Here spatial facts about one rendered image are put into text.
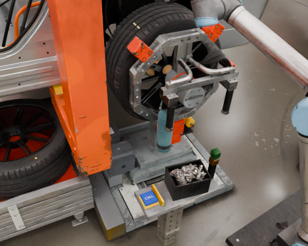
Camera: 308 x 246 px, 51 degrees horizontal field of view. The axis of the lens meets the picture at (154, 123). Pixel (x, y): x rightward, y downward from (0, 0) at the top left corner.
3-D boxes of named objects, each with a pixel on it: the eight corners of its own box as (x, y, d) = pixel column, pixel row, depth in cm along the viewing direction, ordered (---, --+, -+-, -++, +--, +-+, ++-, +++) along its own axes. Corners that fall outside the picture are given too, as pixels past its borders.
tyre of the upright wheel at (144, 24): (204, -11, 181) (92, 15, 161) (229, 4, 165) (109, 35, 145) (198, 84, 226) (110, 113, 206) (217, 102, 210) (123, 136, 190)
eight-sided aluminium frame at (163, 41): (208, 104, 204) (224, 22, 168) (214, 110, 200) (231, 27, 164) (129, 127, 185) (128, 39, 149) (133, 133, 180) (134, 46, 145)
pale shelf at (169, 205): (203, 169, 184) (203, 165, 182) (220, 191, 172) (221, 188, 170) (134, 194, 168) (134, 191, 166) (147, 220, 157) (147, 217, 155)
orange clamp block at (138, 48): (147, 45, 157) (135, 35, 151) (154, 52, 152) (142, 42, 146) (138, 56, 159) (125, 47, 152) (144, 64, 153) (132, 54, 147)
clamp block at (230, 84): (226, 79, 167) (228, 71, 164) (236, 89, 161) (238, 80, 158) (217, 82, 166) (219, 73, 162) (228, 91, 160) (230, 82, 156)
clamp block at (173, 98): (168, 94, 155) (169, 85, 152) (177, 105, 149) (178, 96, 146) (159, 97, 153) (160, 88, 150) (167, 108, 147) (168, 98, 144)
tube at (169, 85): (180, 62, 164) (182, 43, 157) (200, 81, 151) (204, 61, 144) (149, 69, 157) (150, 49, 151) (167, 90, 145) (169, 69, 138)
